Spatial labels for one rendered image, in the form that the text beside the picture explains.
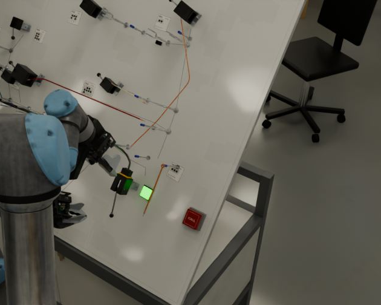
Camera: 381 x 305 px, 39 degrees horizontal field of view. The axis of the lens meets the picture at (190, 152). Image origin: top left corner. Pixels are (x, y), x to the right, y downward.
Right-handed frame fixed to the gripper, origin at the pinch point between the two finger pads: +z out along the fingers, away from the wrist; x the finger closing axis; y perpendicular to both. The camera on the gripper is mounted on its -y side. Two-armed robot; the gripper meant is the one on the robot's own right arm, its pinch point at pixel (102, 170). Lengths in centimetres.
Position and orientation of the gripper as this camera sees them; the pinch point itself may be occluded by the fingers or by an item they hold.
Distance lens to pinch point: 159.4
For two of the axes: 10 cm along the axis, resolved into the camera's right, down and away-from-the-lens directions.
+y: 5.5, -7.9, 2.8
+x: -8.1, -4.2, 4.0
